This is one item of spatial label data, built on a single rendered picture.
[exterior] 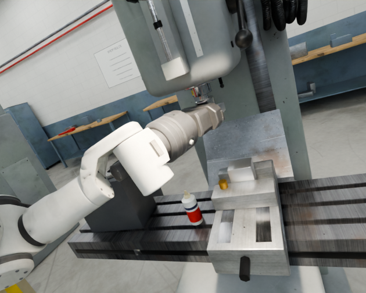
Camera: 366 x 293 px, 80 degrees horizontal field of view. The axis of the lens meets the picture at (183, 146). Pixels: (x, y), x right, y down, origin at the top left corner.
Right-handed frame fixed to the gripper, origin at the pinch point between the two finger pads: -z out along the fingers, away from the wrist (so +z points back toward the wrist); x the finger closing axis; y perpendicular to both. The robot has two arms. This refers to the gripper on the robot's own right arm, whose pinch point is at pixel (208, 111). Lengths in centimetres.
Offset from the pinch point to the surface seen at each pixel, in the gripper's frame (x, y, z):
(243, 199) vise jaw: -7.1, 20.5, 6.3
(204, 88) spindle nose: -2.0, -5.9, 1.4
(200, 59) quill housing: -7.1, -12.0, 7.1
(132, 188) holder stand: 27.9, 17.0, 12.8
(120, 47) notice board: 402, -104, -297
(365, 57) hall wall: -7, 69, -450
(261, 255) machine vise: -14.2, 24.8, 16.2
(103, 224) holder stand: 40, 27, 22
